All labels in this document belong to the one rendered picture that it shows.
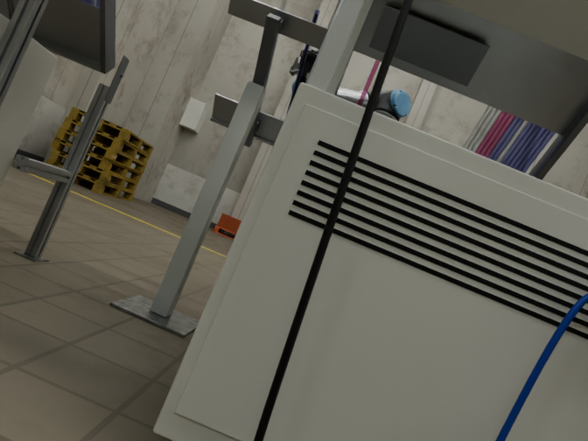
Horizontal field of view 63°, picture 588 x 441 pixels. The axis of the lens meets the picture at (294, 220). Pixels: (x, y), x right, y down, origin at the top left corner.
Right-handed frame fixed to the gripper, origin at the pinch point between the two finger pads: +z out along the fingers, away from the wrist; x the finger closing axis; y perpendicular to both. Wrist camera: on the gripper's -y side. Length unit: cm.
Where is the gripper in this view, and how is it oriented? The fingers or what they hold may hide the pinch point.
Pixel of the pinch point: (298, 77)
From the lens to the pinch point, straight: 171.4
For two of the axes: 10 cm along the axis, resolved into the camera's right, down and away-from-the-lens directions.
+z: -2.2, 4.1, -8.9
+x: 9.2, 3.8, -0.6
